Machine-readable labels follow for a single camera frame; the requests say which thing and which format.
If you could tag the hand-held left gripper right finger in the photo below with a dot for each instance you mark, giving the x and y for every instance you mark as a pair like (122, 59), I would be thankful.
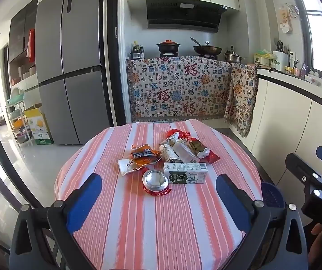
(231, 199)

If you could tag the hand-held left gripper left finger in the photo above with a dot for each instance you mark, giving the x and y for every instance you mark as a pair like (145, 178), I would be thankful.
(83, 199)

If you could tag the blue plastic basket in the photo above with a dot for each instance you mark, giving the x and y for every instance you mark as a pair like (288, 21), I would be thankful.
(272, 198)

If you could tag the green white milk carton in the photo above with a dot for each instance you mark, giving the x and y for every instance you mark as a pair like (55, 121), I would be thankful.
(186, 173)

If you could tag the white snack wrapper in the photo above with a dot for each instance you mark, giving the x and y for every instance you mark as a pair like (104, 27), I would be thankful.
(125, 167)

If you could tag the gold snack bag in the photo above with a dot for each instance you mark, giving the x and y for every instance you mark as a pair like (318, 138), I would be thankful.
(197, 146)

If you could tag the translucent white bag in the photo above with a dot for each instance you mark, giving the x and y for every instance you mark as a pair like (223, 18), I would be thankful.
(186, 153)

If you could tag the crushed red soda can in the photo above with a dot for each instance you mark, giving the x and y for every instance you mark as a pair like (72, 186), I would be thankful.
(155, 181)

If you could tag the orange snack wrapper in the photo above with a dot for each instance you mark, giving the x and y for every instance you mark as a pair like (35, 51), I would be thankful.
(145, 156)

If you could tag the grey striped snack wrapper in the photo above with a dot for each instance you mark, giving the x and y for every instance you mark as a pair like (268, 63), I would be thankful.
(169, 153)

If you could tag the white kitchen counter cabinet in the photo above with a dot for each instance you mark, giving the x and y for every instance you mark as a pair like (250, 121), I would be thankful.
(290, 118)

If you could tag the pink striped tablecloth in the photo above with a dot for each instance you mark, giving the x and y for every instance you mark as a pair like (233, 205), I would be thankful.
(155, 225)

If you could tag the yellow green cardboard box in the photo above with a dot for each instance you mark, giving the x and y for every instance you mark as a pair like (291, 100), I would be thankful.
(38, 126)

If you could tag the small printed blanket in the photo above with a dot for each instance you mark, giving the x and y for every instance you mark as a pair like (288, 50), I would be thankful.
(242, 98)

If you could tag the pink soap bottle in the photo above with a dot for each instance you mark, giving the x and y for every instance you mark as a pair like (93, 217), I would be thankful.
(303, 71)

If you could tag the green rack with basins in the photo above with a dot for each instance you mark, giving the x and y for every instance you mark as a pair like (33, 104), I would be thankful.
(18, 115)

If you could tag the white utensil holder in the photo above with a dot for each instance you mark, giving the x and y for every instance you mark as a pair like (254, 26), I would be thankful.
(280, 60)

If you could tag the yellow green plastic bags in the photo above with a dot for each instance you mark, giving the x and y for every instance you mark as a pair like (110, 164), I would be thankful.
(263, 57)

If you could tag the large printed blanket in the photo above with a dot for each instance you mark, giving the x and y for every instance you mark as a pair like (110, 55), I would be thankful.
(177, 90)

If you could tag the steel pot with lid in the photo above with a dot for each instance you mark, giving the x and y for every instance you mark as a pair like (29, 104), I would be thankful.
(233, 56)

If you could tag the grey refrigerator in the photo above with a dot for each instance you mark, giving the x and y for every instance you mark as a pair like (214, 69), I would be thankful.
(73, 62)

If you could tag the black wok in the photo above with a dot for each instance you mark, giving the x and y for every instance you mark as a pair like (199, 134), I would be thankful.
(207, 50)

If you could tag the seasoning bottle rack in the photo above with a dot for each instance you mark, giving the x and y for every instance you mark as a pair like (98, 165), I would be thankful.
(137, 52)

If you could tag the red hanging bag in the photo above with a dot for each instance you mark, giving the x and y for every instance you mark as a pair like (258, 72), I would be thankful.
(31, 45)

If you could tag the black clay pot orange lid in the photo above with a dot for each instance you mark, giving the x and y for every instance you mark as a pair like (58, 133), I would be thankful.
(168, 46)

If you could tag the dark glass cabinet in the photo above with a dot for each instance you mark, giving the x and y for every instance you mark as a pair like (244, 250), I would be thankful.
(20, 33)

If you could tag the black range hood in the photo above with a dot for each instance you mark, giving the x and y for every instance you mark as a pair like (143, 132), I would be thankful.
(183, 17)

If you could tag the wall hanging ornament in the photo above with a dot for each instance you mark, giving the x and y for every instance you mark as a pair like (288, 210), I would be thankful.
(286, 19)

